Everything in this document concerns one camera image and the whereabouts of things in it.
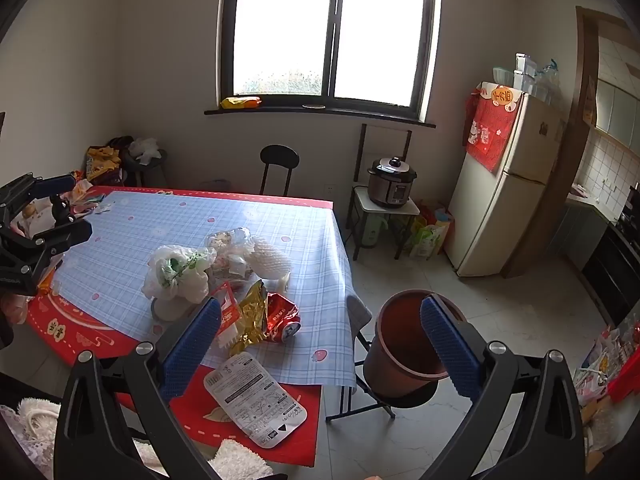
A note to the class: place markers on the green white shopping bag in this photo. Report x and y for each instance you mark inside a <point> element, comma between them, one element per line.
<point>425,242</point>

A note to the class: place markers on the cream refrigerator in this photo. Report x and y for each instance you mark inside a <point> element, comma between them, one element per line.
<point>500,220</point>

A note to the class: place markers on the white foam fruit net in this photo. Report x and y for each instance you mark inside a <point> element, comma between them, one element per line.
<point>267,260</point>

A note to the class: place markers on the grey upper kitchen cabinets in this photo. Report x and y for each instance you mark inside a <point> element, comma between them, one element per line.
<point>617,110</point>

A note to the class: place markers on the pile of colourful snack packets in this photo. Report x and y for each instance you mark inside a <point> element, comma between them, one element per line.
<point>85,200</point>

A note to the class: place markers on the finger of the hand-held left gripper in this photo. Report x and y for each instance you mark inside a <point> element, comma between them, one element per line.
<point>52,183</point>
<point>65,235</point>

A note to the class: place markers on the white printed pouch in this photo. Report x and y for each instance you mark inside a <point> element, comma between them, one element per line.
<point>250,400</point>

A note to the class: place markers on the gold foil wrapper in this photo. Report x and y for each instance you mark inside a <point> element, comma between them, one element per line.
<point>250,320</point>

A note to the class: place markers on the dark corner stool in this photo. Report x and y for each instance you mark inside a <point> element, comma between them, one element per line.
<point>150,172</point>

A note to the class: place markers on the crushed red soda can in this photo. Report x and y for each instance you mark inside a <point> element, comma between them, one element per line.
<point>280,315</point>

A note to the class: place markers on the small fridge magnet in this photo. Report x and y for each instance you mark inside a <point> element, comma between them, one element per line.
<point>542,127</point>

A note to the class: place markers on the black window sill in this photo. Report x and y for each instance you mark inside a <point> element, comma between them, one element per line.
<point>320,114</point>

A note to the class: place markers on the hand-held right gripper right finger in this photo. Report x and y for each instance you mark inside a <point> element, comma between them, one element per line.
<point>450,350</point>

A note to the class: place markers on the red snack wrapper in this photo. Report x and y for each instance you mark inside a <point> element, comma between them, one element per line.
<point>230,310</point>

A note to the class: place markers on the person's left hand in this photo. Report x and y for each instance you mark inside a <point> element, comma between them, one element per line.
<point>12,307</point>

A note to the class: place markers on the brown plastic bin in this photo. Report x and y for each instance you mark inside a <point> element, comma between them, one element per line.
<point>400,340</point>

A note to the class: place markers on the small black tripod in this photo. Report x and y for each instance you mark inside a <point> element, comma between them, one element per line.
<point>61,209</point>

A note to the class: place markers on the pile of plastic shopping bags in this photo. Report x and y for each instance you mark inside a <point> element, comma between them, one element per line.
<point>600,360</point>

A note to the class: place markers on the white plastic bag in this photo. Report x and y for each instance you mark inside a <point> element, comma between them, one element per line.
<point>170,270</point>
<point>145,149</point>

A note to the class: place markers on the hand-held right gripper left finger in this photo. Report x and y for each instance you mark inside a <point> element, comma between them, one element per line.
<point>192,350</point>

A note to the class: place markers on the crumpled white plastic bag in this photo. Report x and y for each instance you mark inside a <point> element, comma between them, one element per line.
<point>145,149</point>

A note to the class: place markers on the electric pressure cooker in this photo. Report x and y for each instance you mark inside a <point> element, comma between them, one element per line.
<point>392,187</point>

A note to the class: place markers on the small cream bottle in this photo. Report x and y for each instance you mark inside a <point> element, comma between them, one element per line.
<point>284,280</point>

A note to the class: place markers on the red fridge cover cloth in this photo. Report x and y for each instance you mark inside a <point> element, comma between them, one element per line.
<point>487,135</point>

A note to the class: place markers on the orange shopping bag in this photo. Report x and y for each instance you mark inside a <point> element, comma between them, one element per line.
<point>445,217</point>

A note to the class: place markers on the white fluffy cloth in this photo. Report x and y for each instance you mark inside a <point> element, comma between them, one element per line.
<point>235,460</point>

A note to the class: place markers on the wooden door frame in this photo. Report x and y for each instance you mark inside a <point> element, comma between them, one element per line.
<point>585,35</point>

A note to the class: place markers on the grey kitchen counter cabinet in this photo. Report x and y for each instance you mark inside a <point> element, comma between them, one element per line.
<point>575,230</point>

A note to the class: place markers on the yellow snack packet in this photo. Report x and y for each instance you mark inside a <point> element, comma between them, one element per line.
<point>240,102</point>

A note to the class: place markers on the clear plastic bag with food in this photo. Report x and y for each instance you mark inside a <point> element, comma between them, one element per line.
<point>227,245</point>

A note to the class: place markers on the black round-back chair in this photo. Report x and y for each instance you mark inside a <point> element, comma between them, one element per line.
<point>279,156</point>

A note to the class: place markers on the white bowl stack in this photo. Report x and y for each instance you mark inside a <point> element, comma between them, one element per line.
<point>502,75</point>

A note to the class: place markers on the black framed window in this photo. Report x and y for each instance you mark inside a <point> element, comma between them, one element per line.
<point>280,25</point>

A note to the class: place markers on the black integrated stove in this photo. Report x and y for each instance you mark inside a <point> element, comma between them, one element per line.
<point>615,270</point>

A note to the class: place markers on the black frame side table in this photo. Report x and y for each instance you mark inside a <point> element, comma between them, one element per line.
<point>367,205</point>

